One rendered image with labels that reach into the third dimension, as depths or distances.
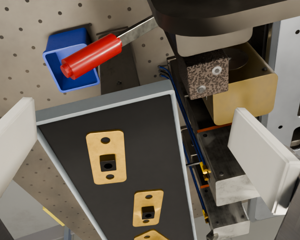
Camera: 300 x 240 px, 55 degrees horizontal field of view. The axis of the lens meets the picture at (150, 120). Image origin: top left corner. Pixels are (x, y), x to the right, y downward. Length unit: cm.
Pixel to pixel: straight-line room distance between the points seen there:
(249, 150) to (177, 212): 28
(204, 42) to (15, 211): 237
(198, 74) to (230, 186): 24
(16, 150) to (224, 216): 64
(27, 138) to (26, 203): 231
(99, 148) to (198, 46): 16
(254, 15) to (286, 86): 35
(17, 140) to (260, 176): 13
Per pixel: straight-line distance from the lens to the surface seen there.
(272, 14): 23
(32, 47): 78
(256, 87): 42
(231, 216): 76
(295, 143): 71
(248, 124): 18
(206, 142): 54
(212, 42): 36
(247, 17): 23
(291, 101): 59
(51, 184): 112
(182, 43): 34
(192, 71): 34
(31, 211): 258
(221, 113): 42
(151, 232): 47
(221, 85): 37
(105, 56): 27
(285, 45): 51
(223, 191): 52
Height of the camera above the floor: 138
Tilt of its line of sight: 48 degrees down
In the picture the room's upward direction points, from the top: 167 degrees clockwise
